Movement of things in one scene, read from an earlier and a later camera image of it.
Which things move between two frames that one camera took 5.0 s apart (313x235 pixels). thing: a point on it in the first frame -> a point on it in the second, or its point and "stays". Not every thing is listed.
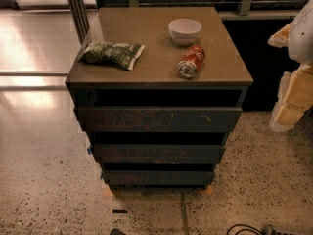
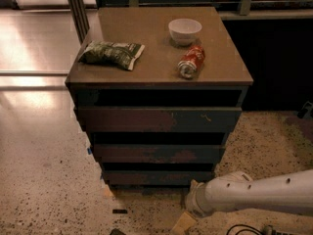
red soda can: [191, 62] stays
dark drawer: [158, 178] stays
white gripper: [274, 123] -> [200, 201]
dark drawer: [160, 118] stays
